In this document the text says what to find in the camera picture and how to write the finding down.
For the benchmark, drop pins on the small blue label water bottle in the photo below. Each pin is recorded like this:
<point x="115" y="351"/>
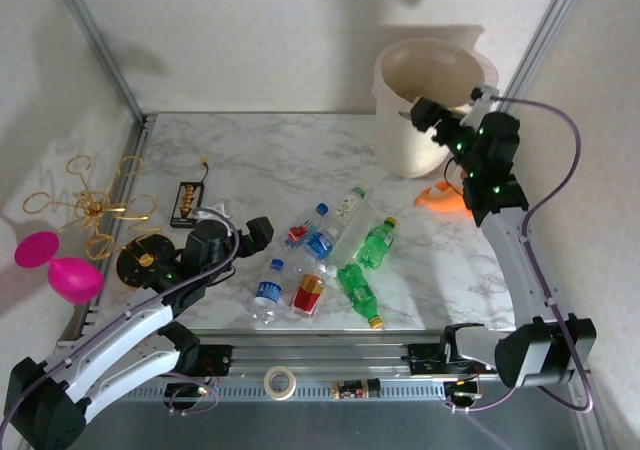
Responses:
<point x="267" y="292"/>

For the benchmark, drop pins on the clear bottle red flower label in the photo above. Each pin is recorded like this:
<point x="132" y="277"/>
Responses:
<point x="300" y="231"/>

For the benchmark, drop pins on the red yellow label bottle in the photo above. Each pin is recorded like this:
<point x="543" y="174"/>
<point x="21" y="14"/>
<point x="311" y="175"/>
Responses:
<point x="306" y="295"/>

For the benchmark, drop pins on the clear bottle white green label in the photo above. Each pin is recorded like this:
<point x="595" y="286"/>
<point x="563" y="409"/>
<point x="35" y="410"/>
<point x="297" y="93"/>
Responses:
<point x="348" y="206"/>

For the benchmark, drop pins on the green plastic bottle yellow cap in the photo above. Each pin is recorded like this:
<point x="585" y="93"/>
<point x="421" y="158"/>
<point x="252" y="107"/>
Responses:
<point x="375" y="242"/>
<point x="357" y="290"/>

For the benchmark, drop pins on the clear unlabelled plastic bottle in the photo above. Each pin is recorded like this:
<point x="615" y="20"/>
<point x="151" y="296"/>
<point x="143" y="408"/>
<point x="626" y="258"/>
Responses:
<point x="357" y="232"/>

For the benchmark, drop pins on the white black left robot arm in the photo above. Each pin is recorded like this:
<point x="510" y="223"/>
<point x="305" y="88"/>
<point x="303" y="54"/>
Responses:
<point x="125" y="330"/>

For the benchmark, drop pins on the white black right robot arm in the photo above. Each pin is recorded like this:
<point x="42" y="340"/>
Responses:
<point x="507" y="257"/>

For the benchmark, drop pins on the white plastic bin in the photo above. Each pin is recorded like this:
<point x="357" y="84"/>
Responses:
<point x="405" y="155"/>

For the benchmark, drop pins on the black board gold connectors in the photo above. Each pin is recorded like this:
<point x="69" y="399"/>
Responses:
<point x="182" y="215"/>

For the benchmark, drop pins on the orange plush dinosaur toy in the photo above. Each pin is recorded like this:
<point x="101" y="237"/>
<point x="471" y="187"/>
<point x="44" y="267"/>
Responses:
<point x="440" y="202"/>

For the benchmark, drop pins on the pink plastic goblet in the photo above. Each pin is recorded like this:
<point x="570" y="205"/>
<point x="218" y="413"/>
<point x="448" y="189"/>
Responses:
<point x="75" y="280"/>

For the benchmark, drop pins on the small black adapter board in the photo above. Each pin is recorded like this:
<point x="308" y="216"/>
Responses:
<point x="185" y="390"/>
<point x="462" y="392"/>

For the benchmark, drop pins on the masking tape roll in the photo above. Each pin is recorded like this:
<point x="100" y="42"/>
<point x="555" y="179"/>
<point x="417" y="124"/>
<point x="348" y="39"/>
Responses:
<point x="267" y="383"/>

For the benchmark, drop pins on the perforated metal strip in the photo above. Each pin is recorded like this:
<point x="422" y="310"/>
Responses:
<point x="240" y="392"/>

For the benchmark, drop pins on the small dark glass bottle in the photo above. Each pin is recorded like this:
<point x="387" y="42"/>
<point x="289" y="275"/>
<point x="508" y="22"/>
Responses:
<point x="357" y="389"/>

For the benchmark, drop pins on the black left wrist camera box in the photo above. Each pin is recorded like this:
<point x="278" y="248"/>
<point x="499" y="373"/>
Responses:
<point x="260" y="235"/>

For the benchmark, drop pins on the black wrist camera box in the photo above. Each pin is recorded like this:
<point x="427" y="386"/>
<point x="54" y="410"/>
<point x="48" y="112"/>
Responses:
<point x="260" y="235"/>
<point x="426" y="114"/>

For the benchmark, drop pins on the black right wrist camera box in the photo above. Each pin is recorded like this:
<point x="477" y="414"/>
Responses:
<point x="426" y="114"/>

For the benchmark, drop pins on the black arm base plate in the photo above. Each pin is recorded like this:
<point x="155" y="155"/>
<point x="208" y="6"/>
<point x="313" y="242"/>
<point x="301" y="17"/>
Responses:
<point x="422" y="360"/>
<point x="217" y="360"/>

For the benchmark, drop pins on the aluminium frame post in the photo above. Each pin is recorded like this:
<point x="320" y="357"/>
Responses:
<point x="100" y="45"/>
<point x="542" y="35"/>

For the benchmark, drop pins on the aluminium front frame rail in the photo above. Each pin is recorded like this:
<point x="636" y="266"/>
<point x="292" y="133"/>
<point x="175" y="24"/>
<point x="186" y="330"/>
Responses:
<point x="325" y="355"/>

